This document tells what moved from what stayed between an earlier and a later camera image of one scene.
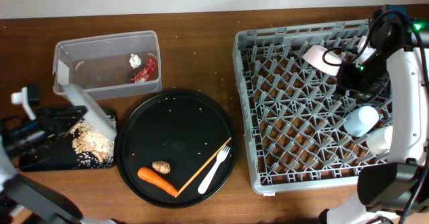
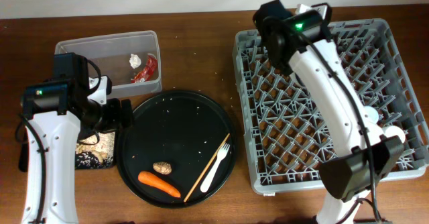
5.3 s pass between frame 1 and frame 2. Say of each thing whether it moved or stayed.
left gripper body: moved
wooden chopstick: moved
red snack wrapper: stayed
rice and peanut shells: stayed
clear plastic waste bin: stayed
